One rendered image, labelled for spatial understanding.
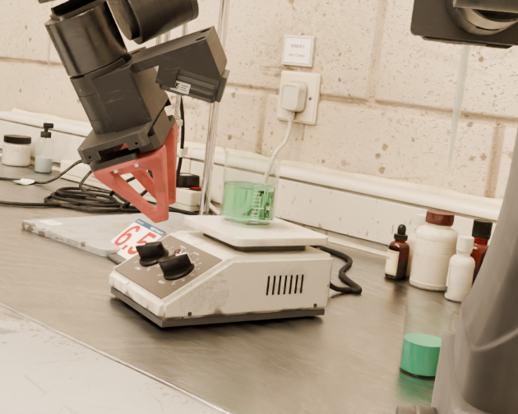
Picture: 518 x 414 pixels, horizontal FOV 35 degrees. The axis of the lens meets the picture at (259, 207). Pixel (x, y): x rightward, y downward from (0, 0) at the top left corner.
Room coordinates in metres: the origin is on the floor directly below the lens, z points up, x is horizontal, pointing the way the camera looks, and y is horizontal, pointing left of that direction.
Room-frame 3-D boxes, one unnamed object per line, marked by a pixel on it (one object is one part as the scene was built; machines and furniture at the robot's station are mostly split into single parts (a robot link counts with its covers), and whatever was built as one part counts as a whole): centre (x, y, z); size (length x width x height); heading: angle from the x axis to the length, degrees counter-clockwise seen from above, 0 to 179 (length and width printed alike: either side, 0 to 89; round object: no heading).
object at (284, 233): (0.88, 0.00, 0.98); 0.12 x 0.12 x 0.01; 33
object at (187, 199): (1.59, 0.25, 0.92); 0.40 x 0.06 x 0.04; 49
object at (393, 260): (1.10, -0.19, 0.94); 0.03 x 0.03 x 0.07
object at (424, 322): (0.72, -0.16, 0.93); 0.04 x 0.04 x 0.06
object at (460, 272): (1.01, -0.26, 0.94); 0.03 x 0.03 x 0.08
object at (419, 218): (1.12, -0.22, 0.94); 0.03 x 0.03 x 0.09
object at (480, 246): (1.06, -0.29, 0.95); 0.04 x 0.04 x 0.10
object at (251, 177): (0.89, 0.01, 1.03); 0.07 x 0.06 x 0.08; 122
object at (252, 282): (0.87, 0.02, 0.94); 0.22 x 0.13 x 0.08; 124
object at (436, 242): (1.07, -0.24, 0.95); 0.06 x 0.06 x 0.10
